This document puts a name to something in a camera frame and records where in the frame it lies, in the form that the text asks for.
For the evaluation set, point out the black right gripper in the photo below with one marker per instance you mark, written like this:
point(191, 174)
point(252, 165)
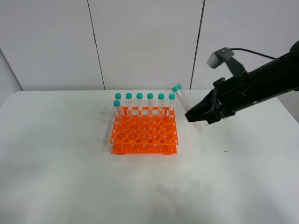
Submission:
point(228, 97)

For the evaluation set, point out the green-capped test tube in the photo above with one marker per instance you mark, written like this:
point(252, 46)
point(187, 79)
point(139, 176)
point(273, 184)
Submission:
point(185, 104)

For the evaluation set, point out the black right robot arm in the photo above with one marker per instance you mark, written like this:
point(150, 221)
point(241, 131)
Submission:
point(272, 79)

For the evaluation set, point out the orange test tube rack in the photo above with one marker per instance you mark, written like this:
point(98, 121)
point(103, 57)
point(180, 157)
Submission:
point(144, 132)

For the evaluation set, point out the second row left tube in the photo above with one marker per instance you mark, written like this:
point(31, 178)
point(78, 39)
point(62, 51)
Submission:
point(118, 108)

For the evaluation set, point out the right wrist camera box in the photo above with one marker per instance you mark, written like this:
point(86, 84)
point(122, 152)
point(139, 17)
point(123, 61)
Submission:
point(219, 57)

